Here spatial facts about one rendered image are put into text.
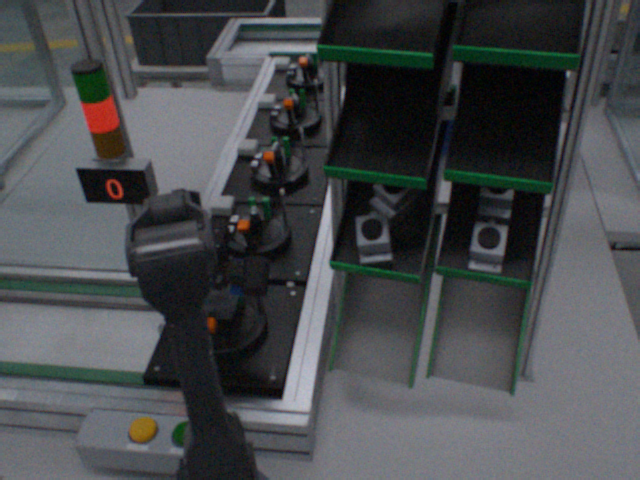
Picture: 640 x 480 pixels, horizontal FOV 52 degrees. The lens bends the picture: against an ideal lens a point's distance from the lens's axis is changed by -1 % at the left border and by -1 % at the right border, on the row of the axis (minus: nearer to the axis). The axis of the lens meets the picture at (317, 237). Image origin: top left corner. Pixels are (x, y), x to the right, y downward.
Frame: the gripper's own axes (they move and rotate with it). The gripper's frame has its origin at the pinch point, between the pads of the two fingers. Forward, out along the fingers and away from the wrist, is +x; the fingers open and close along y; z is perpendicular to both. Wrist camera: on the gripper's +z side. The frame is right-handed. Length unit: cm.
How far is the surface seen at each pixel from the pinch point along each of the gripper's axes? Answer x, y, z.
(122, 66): 73, 61, 78
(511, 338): -0.6, -47.5, -6.9
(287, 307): 12.5, -9.6, -2.5
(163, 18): 131, 76, 131
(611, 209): 51, -78, 30
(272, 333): 8.6, -8.1, -7.7
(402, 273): -13.7, -30.4, 0.0
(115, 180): -5.6, 18.3, 14.9
